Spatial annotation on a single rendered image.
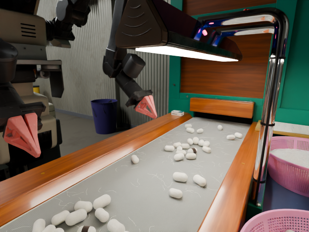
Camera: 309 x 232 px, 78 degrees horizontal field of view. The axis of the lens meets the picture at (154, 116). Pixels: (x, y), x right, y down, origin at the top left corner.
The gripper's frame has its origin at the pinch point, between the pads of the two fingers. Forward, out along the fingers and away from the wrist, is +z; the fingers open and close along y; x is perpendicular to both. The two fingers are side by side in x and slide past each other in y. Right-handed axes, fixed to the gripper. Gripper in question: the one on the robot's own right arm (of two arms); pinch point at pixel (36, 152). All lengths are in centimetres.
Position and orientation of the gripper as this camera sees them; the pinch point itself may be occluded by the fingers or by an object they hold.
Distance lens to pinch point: 42.2
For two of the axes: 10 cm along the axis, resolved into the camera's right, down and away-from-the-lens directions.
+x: -5.4, 6.5, 5.3
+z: 6.4, 7.3, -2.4
